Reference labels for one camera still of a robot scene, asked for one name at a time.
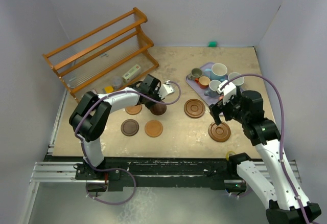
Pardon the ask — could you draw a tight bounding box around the teal patterned mug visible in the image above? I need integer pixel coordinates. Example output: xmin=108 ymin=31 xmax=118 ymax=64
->
xmin=228 ymin=72 xmax=245 ymax=87

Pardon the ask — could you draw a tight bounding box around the large light blue mug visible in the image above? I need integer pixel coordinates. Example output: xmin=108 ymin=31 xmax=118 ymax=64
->
xmin=203 ymin=63 xmax=228 ymax=81

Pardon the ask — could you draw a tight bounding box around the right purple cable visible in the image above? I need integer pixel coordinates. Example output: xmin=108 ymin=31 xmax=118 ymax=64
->
xmin=221 ymin=73 xmax=320 ymax=224

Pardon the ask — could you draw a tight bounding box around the orange wooden three-tier shelf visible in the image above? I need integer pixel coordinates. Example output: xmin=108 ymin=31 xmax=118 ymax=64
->
xmin=43 ymin=7 xmax=159 ymax=102

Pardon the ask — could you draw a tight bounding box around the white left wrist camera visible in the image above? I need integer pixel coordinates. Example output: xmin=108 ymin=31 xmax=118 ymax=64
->
xmin=158 ymin=80 xmax=175 ymax=100

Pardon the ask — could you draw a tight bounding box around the green object by wall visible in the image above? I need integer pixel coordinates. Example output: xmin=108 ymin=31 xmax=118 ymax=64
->
xmin=208 ymin=41 xmax=218 ymax=48

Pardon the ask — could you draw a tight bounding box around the purple cable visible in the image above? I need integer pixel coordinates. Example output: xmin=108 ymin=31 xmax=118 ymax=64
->
xmin=221 ymin=73 xmax=320 ymax=224
xmin=74 ymin=80 xmax=182 ymax=205

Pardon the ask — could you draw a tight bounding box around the blue mug on tray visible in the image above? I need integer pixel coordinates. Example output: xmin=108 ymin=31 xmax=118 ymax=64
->
xmin=204 ymin=80 xmax=221 ymax=98

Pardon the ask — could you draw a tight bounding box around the ringed brown coaster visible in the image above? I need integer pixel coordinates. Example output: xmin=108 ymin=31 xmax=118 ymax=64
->
xmin=184 ymin=99 xmax=205 ymax=118
xmin=208 ymin=122 xmax=231 ymax=142

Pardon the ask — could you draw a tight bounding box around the dark walnut coaster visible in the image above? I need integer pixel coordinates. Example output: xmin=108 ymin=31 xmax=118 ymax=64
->
xmin=121 ymin=119 xmax=139 ymax=136
xmin=150 ymin=102 xmax=167 ymax=116

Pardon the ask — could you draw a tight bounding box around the light wooden coaster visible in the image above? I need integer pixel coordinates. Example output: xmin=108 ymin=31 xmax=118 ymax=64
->
xmin=125 ymin=105 xmax=142 ymax=115
xmin=145 ymin=120 xmax=164 ymax=138

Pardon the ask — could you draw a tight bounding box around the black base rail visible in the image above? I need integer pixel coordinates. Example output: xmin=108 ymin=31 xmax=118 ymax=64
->
xmin=74 ymin=157 xmax=249 ymax=194

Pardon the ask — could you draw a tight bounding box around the green staples box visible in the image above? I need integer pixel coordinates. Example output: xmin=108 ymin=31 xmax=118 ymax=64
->
xmin=122 ymin=64 xmax=142 ymax=83

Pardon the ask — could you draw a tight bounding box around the clear paperclip tub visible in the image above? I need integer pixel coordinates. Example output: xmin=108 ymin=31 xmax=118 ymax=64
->
xmin=111 ymin=76 xmax=123 ymax=90

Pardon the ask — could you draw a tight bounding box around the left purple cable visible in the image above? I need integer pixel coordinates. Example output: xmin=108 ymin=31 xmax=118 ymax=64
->
xmin=74 ymin=80 xmax=182 ymax=205

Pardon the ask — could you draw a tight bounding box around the yellow grey stamp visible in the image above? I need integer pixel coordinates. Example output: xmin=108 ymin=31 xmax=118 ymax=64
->
xmin=104 ymin=85 xmax=114 ymax=94

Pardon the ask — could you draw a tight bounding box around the orange cup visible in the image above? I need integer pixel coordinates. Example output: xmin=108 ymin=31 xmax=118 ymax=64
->
xmin=195 ymin=76 xmax=211 ymax=89

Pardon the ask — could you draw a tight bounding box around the lavender tray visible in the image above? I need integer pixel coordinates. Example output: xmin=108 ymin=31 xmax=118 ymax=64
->
xmin=185 ymin=62 xmax=220 ymax=105

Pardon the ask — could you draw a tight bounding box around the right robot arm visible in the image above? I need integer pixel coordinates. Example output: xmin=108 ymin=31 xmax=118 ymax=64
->
xmin=209 ymin=83 xmax=321 ymax=223

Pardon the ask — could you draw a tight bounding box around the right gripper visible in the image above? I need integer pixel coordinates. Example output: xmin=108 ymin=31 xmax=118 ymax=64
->
xmin=209 ymin=90 xmax=249 ymax=125

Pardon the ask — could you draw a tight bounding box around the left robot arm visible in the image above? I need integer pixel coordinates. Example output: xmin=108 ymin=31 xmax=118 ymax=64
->
xmin=69 ymin=74 xmax=165 ymax=179

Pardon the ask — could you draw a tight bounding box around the small grey green cup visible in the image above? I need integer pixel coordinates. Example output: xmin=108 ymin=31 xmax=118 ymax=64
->
xmin=187 ymin=68 xmax=203 ymax=81

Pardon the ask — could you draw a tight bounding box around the yellow tape roll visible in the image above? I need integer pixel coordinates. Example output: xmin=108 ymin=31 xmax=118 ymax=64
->
xmin=225 ymin=151 xmax=236 ymax=160

